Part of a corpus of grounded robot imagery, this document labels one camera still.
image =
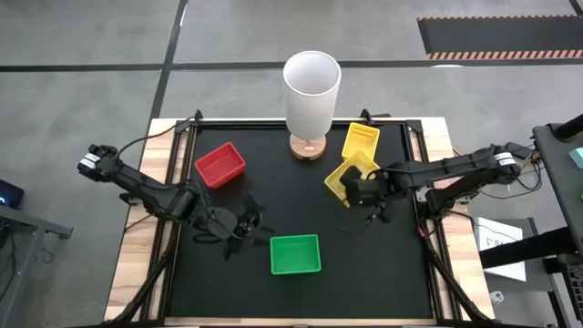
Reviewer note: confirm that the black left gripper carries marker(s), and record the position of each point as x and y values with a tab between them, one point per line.
243	225

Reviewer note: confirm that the green slotted plastic basket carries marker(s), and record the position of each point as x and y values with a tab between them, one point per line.
295	272
293	253

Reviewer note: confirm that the white cardboard box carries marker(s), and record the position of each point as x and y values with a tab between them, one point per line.
498	255

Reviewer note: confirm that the silver metal mounting bracket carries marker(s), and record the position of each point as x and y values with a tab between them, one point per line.
423	193

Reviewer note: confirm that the black diagonal frame strut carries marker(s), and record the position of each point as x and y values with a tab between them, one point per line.
197	117
146	282
451	278
365	116

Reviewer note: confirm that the round wooden lamp base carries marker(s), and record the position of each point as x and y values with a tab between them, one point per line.
307	150

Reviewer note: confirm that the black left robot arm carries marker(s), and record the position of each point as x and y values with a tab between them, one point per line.
150	193

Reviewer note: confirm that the grey desk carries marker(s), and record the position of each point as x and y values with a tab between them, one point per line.
27	228

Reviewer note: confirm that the black cabinet white labels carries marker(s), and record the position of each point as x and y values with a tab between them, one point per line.
573	287

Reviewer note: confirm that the white cylindrical lamp shade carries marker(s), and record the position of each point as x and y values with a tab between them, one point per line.
312	91

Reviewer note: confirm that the yellow slotted plastic basket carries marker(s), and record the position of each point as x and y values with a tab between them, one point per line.
337	182
361	141

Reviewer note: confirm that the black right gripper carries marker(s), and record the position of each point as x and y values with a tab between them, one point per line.
369	191

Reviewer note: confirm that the teal box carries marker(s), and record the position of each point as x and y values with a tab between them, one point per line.
576	157

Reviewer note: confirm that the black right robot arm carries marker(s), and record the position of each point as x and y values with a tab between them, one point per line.
455	171

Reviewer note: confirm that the red slotted plastic basket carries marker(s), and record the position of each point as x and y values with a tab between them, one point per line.
218	161
228	182

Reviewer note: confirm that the black side desk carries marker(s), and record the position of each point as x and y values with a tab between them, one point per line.
560	182

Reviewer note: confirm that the black floor mat hazard edge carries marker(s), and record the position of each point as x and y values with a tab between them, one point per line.
501	34

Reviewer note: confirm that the black aluminium table frame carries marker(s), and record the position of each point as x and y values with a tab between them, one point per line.
182	150

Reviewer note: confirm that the black metal beam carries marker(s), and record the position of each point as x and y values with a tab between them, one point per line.
528	248

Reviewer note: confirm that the black laptop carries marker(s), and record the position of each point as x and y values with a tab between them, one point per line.
10	193

